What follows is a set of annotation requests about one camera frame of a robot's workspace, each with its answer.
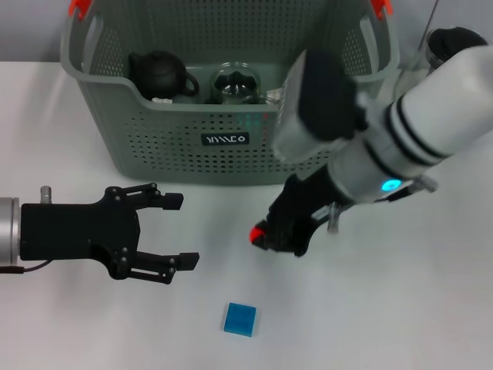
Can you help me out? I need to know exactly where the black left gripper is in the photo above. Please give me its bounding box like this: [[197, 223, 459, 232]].
[[19, 183, 200, 285]]

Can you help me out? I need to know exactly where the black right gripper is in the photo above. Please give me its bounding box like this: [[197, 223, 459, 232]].
[[252, 163, 355, 258]]

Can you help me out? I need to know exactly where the small red sloped brick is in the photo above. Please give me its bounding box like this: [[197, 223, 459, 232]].
[[250, 220, 269, 244]]

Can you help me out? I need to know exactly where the blue four-stud brick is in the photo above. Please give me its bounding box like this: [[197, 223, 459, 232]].
[[222, 302, 257, 338]]

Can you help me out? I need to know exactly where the grey-green perforated storage bin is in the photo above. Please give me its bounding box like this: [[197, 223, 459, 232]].
[[60, 0, 400, 185]]

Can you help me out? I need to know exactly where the dark clay teapot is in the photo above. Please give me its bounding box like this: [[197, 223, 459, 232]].
[[129, 49, 200, 102]]

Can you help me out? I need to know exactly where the left arm cable with connector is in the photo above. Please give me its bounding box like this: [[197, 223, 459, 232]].
[[0, 186, 53, 274]]

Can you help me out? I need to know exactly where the arm cable with connector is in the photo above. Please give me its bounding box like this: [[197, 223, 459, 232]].
[[0, 186, 53, 274], [327, 175, 439, 234]]

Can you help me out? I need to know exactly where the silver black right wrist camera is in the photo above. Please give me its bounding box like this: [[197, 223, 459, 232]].
[[272, 49, 367, 163]]

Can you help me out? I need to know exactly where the right arm cable with connector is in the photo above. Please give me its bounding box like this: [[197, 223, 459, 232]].
[[327, 175, 439, 234]]

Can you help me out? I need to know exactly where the orange bin handle clip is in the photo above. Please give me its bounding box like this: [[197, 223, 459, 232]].
[[68, 0, 92, 19], [370, 0, 393, 19]]

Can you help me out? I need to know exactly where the glass pitcher with black handle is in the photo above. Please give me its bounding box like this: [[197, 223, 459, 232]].
[[396, 26, 488, 92]]

